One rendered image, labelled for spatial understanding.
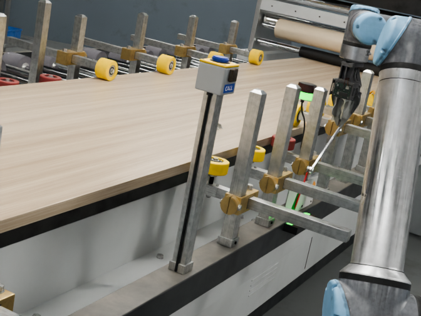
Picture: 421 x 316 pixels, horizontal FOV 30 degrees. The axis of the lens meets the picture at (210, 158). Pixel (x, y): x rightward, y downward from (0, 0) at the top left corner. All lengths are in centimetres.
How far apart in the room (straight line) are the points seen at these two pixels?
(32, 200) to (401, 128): 79
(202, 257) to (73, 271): 34
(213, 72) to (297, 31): 325
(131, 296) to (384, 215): 58
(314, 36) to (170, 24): 486
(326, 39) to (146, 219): 299
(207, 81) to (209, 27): 785
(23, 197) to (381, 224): 74
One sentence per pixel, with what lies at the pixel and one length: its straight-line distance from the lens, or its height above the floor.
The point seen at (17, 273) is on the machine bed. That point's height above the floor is 72.
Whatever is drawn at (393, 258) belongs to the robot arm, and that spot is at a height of 93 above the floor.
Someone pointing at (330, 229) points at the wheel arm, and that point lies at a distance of 207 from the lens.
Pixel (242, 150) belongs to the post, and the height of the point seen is 97.
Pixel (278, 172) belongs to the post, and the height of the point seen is 87.
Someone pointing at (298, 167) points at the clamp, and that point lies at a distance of 253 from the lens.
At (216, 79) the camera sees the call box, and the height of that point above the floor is 118.
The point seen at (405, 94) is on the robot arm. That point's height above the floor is 125.
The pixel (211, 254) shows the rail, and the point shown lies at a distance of 207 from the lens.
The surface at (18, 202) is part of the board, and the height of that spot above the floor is 90.
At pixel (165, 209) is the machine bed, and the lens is 223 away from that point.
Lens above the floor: 147
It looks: 15 degrees down
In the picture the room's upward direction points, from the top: 11 degrees clockwise
